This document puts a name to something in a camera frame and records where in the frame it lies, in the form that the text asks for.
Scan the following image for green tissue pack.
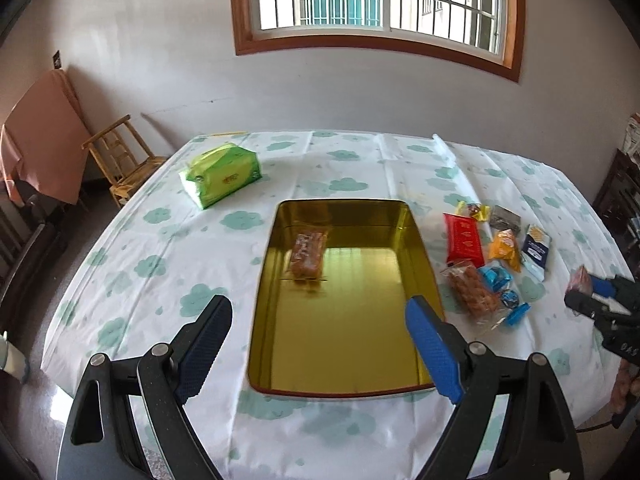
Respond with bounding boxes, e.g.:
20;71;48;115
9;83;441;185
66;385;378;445
179;143;262;210

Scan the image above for navy blue cracker packet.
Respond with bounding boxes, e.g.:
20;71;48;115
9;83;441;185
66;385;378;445
521;224;551;282

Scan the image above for red snack packet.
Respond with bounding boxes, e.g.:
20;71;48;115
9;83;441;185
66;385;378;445
444;214;485;268

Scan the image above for clear bag of nuts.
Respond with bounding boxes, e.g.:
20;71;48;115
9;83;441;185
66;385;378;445
440;260;506;326

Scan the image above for orange snack packet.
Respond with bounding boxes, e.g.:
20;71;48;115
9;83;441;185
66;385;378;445
488;229;522;273

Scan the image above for dark wooden shelf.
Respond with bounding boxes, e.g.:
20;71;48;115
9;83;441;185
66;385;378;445
592;150;639;274

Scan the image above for wooden chair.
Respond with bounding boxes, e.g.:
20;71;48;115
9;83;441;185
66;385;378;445
81;115;167;209

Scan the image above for person's right hand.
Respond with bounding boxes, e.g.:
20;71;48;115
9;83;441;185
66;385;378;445
610;360;640;414

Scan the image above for wooden framed barred window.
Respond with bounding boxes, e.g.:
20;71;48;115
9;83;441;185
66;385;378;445
231;0;526;81

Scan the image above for gold metal tin tray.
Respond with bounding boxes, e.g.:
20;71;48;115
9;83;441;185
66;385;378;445
247;198;444;399

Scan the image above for yellow candy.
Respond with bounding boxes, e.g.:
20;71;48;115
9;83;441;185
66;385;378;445
456;200;490;222

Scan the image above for grey foil snack packet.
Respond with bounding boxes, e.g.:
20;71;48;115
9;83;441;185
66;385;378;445
488;205;522;235

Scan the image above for brown peanut snack packet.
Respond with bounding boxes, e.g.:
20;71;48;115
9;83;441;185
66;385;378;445
290;231;328;280

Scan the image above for stacked papers on shelf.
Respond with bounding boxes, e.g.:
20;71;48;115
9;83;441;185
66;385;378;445
622;113;640;156

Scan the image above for black wall switch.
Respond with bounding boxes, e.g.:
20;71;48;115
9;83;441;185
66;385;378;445
52;50;62;70

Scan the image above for small blue candy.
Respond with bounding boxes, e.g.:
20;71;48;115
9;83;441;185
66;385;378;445
500;289;530;326

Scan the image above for pink cloth covered furniture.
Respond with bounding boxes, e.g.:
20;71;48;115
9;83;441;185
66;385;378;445
1;70;90;207

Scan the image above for pink snack packet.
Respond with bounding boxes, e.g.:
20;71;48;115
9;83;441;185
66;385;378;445
566;266;593;296

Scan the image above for dark wooden bench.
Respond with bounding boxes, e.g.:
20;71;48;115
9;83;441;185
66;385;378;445
1;181;63;332

